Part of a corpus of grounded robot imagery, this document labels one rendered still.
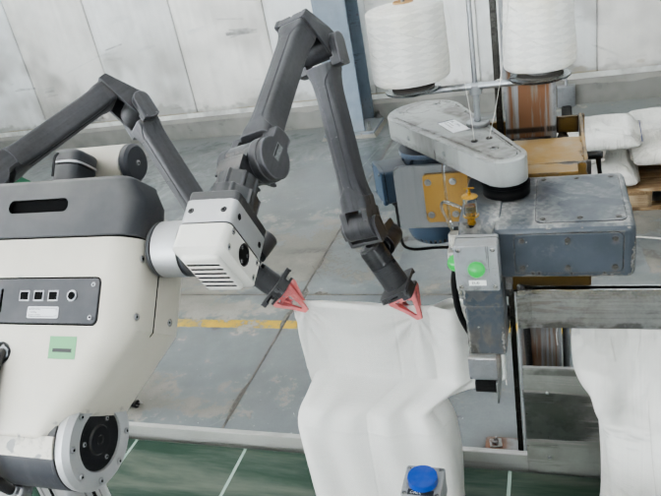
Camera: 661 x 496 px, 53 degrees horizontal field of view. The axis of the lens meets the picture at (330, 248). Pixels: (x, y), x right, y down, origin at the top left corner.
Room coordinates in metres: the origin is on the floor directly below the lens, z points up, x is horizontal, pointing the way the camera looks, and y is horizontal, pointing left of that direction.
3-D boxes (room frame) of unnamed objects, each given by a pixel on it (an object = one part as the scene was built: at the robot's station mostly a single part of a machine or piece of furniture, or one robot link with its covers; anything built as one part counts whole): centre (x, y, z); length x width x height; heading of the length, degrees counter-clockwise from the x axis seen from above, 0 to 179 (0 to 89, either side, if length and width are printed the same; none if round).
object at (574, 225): (1.10, -0.41, 1.21); 0.30 x 0.25 x 0.30; 69
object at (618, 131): (3.78, -1.65, 0.44); 0.66 x 0.42 x 0.14; 65
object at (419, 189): (1.44, -0.32, 1.23); 0.28 x 0.07 x 0.16; 69
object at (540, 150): (1.43, -0.50, 1.18); 0.34 x 0.25 x 0.31; 159
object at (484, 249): (1.01, -0.25, 1.28); 0.08 x 0.05 x 0.09; 69
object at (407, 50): (1.41, -0.24, 1.61); 0.17 x 0.17 x 0.17
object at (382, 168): (1.54, -0.18, 1.25); 0.10 x 0.08 x 0.12; 4
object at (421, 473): (0.97, -0.09, 0.84); 0.06 x 0.06 x 0.02
